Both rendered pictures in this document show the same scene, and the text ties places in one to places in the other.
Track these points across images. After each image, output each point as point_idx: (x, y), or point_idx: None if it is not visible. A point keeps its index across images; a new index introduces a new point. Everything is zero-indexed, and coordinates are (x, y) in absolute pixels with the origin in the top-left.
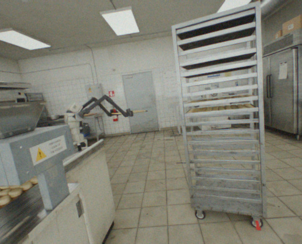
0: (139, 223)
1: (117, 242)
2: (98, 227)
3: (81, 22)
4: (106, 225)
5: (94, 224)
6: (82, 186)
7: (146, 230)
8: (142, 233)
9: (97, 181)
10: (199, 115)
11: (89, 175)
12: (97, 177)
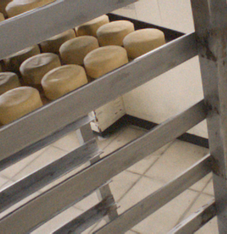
0: (209, 197)
1: (187, 161)
2: (176, 103)
3: None
4: (200, 125)
5: (165, 88)
6: (141, 10)
7: (182, 204)
8: (179, 196)
9: (184, 32)
10: (149, 138)
11: (162, 7)
12: (185, 25)
